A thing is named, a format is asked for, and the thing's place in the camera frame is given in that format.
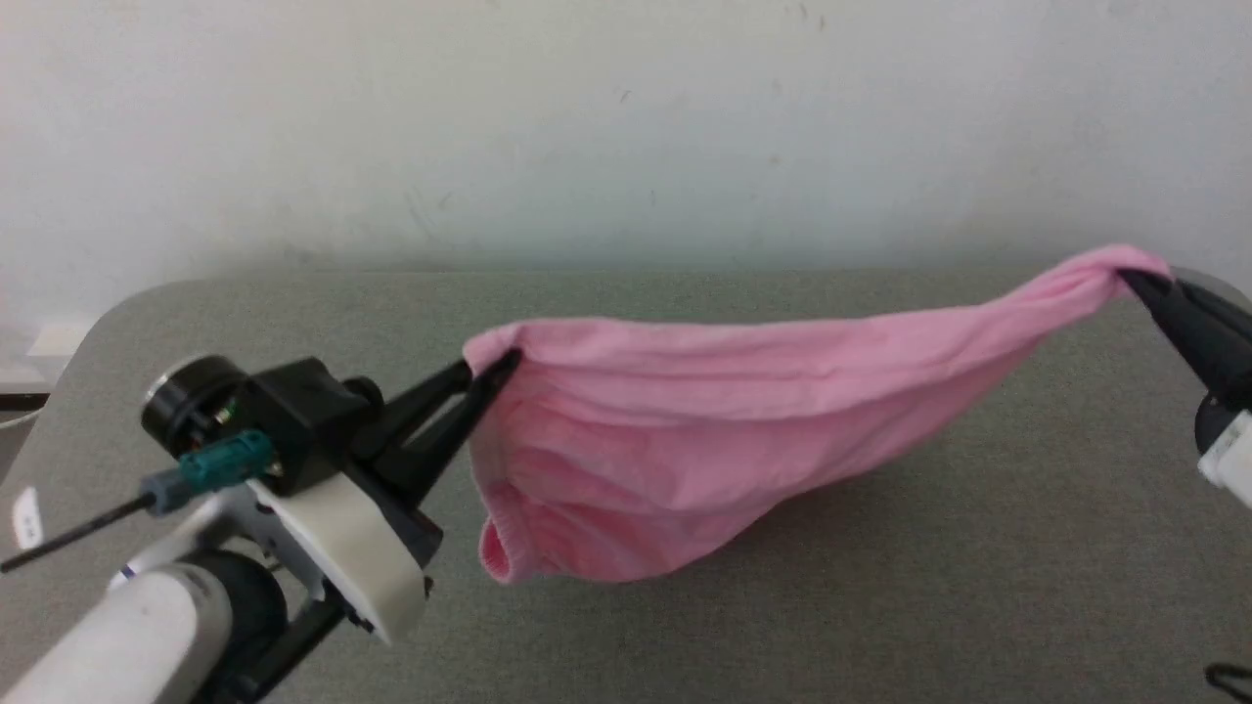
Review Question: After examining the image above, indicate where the grey fabric work surface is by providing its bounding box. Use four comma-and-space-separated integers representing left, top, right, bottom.
0, 269, 1252, 704

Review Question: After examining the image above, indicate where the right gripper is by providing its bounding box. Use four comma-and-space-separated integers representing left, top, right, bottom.
1120, 271, 1252, 511

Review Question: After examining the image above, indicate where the small white sticker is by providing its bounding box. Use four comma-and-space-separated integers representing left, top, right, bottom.
15, 487, 45, 550

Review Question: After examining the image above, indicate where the pink knit garment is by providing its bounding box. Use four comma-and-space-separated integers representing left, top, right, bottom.
462, 244, 1173, 586

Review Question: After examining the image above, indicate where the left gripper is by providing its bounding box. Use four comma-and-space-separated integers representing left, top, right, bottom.
249, 351, 523, 648

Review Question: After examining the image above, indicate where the black cable with teal plug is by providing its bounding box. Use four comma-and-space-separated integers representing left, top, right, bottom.
0, 430, 280, 574

